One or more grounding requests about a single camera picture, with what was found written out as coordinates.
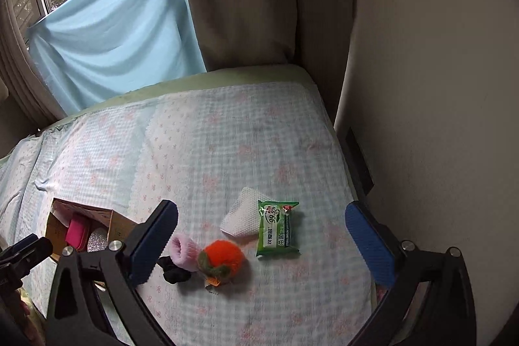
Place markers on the checked floral bed sheet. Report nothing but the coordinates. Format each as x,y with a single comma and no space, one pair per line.
211,184

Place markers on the pink case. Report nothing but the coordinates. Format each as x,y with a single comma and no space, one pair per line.
77,233

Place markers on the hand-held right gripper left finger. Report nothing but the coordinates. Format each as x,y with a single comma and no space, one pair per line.
151,244

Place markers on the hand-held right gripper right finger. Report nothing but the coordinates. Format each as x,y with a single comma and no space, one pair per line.
371,244

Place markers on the white mesh cloth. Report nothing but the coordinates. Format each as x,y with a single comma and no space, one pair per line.
241,214

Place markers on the green wet wipes packet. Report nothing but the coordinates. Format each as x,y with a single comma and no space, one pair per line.
278,228

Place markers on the green mattress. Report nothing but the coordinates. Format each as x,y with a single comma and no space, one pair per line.
194,80

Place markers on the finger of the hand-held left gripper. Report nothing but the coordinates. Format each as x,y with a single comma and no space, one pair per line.
24,248

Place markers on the light blue hanging cloth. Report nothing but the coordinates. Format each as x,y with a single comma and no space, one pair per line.
117,30

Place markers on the orange plush persimmon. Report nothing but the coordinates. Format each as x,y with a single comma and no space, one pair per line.
222,259

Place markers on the pink and black sock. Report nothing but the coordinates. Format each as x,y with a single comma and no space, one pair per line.
182,257

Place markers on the silver glitter pouch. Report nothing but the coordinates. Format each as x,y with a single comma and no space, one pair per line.
96,241

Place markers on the cardboard box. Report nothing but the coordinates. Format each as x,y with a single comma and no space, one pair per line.
87,226

